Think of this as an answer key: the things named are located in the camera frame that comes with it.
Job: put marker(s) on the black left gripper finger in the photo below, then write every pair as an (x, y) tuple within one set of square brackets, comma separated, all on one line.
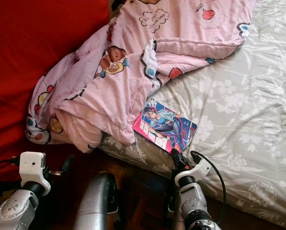
[(67, 163)]

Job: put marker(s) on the bed with grey floral sheet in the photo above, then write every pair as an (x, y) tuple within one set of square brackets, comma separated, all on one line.
[(239, 110)]

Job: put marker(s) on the pink cartoon print blanket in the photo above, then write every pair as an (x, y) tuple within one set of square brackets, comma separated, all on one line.
[(167, 38)]

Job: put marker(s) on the colourful comic magazine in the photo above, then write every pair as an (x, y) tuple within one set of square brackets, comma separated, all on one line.
[(164, 124)]

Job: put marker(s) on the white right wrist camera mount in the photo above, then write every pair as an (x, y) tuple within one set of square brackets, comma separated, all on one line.
[(203, 167)]

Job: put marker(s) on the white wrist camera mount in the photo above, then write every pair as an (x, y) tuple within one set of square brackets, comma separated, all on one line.
[(32, 166), (203, 167)]

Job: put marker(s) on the red covered folded cushion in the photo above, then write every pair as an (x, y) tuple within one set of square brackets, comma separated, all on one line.
[(28, 72)]

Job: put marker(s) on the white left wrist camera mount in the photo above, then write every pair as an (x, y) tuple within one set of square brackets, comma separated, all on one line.
[(32, 166)]

